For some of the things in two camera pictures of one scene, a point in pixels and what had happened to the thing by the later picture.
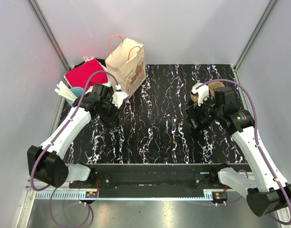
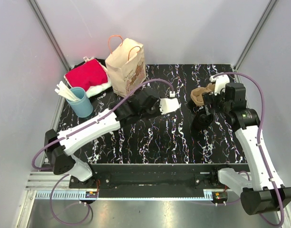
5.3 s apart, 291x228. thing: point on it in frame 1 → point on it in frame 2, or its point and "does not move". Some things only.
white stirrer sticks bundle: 64,91 does not move
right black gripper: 190,111 → 209,98
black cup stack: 204,117 does not move
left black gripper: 116,111 → 158,105
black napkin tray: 101,61 does not move
